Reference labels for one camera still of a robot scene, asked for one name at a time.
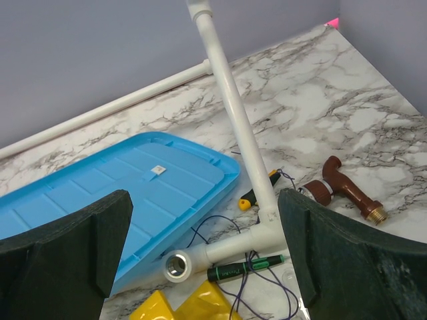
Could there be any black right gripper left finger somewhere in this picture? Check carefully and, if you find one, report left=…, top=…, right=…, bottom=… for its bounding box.
left=1, top=190, right=133, bottom=319

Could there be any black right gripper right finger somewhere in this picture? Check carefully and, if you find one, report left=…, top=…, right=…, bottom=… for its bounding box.
left=278, top=189, right=426, bottom=319

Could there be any blue plastic bin lid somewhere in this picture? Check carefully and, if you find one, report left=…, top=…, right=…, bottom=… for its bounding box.
left=1, top=131, right=240, bottom=294

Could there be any yellow black screwdriver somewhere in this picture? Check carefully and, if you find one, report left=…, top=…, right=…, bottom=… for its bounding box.
left=238, top=170, right=280, bottom=211

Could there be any yellow test tube rack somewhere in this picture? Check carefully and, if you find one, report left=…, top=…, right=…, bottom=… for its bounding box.
left=129, top=281, right=242, bottom=320

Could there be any pink tape marker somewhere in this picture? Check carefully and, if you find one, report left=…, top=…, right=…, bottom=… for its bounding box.
left=326, top=18, right=339, bottom=29

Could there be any purple thin wire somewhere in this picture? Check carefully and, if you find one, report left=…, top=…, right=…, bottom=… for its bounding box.
left=191, top=150, right=300, bottom=320

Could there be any white PVC pipe frame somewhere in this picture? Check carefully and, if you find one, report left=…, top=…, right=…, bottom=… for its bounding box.
left=0, top=0, right=285, bottom=285

